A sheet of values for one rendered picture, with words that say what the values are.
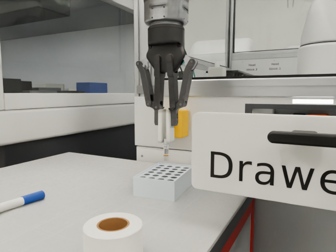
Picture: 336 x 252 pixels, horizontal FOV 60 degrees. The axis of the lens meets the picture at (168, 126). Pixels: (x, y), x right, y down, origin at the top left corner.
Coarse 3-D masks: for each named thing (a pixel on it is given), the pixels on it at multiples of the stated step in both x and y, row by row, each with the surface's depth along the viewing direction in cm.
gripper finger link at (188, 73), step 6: (192, 60) 56; (186, 66) 57; (192, 66) 57; (186, 72) 57; (192, 72) 59; (186, 78) 57; (186, 84) 57; (180, 90) 58; (186, 90) 58; (180, 96) 58; (186, 96) 59; (180, 102) 58; (186, 102) 60
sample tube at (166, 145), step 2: (164, 138) 62; (164, 140) 61; (164, 142) 61; (164, 144) 61; (166, 144) 61; (168, 144) 62; (164, 146) 61; (166, 146) 61; (168, 146) 62; (164, 148) 61; (166, 148) 61; (164, 150) 61; (166, 150) 61; (164, 152) 61; (166, 152) 61; (164, 154) 61; (166, 154) 61; (164, 156) 62; (166, 156) 61; (164, 158) 62; (166, 158) 62; (166, 160) 62
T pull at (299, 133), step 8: (272, 136) 33; (280, 136) 32; (288, 136) 32; (296, 136) 32; (304, 136) 31; (312, 136) 31; (320, 136) 31; (328, 136) 30; (296, 144) 32; (304, 144) 31; (312, 144) 31; (320, 144) 31; (328, 144) 30
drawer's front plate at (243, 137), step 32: (192, 128) 41; (224, 128) 39; (256, 128) 37; (288, 128) 35; (320, 128) 34; (192, 160) 42; (224, 160) 39; (256, 160) 37; (288, 160) 36; (320, 160) 34; (224, 192) 40; (256, 192) 38; (288, 192) 36; (320, 192) 34
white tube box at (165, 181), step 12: (156, 168) 62; (168, 168) 63; (180, 168) 62; (144, 180) 54; (156, 180) 53; (168, 180) 52; (180, 180) 55; (144, 192) 54; (156, 192) 54; (168, 192) 53; (180, 192) 56
